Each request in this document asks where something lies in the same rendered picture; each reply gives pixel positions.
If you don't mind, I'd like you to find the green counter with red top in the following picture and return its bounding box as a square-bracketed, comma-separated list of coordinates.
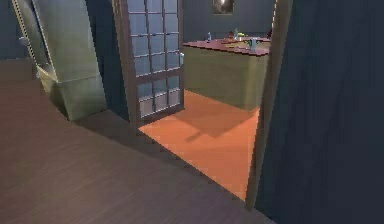
[182, 36, 272, 112]

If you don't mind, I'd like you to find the brown glass-paned room door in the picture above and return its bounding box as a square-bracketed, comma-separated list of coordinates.
[112, 0, 186, 127]

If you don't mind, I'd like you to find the grey-green tall cupboard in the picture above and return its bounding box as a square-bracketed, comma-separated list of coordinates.
[11, 0, 108, 122]

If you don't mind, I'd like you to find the dark framed wall picture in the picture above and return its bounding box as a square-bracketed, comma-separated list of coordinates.
[212, 0, 235, 15]

